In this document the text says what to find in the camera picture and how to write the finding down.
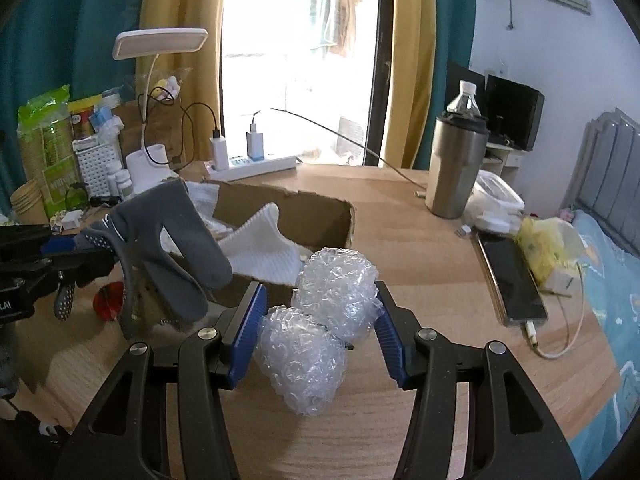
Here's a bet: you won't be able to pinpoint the white charger grey cable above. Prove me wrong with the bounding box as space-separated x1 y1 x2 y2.
245 106 429 192

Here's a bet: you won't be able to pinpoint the white perforated basket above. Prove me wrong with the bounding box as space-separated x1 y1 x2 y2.
72 136 122 197

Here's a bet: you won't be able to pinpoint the teal curtain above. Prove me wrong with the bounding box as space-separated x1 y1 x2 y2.
1 0 142 211
413 0 476 170

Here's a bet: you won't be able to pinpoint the white towel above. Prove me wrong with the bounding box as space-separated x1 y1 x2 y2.
186 181 234 240

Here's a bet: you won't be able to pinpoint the green paper cup package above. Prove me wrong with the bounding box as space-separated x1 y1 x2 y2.
10 84 79 224

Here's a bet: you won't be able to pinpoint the brown cardboard box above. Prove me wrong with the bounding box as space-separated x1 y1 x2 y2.
212 182 354 307

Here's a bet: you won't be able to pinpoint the black smartphone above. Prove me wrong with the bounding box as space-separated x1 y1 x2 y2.
477 232 548 326

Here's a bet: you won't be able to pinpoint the clear water bottle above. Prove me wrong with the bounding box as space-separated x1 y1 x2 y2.
446 80 482 117

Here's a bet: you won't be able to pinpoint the white charger black cable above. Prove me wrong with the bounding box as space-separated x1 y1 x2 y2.
136 86 231 172

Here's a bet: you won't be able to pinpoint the white computer desk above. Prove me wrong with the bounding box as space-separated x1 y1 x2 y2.
482 142 526 186

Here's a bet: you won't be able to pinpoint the white pill bottle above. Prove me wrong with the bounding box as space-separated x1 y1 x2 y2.
115 169 134 200
105 160 122 197

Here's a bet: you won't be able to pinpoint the black monitor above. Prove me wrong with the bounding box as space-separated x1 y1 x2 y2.
445 62 544 152

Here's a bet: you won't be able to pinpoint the right teal curtain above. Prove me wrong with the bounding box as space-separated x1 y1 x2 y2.
413 0 476 170

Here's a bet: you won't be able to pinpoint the left yellow curtain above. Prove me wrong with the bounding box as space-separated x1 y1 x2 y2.
135 0 230 162

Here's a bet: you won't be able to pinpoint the yellow curtain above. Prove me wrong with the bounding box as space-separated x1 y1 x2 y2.
135 0 230 162
385 0 436 168

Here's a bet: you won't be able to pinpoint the right yellow curtain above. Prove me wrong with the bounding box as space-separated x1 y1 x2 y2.
385 0 436 168

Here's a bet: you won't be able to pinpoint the steel travel tumbler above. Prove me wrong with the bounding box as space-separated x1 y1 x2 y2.
425 112 489 219

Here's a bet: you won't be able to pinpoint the white plastic container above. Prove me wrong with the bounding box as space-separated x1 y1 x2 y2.
462 169 525 236

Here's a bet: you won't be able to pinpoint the grey dotted glove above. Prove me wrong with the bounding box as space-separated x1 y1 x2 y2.
73 179 232 339

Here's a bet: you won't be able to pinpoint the teal patterned blanket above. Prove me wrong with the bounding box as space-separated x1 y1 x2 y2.
570 210 640 479

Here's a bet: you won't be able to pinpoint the small white plug adapter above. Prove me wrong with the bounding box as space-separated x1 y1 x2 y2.
60 210 84 231

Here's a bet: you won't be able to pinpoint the yellow tissue pack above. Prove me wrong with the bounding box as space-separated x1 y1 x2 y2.
515 217 586 295

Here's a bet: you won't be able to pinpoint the white power strip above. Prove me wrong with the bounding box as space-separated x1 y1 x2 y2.
204 156 298 182

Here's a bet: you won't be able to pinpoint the white dotted cloth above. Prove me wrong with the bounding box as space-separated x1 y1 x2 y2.
219 203 312 287

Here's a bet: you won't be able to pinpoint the bubble wrap roll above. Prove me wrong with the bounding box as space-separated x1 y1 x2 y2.
254 248 383 416

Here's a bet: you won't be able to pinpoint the red plush toy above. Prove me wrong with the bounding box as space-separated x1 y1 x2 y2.
92 281 124 321

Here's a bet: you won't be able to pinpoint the grey padded headboard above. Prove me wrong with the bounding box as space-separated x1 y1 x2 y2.
562 110 640 256

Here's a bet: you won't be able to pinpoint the white desk lamp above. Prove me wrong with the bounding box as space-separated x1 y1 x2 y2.
112 27 210 194

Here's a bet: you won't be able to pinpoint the left teal curtain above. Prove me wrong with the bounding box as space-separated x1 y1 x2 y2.
1 0 142 211

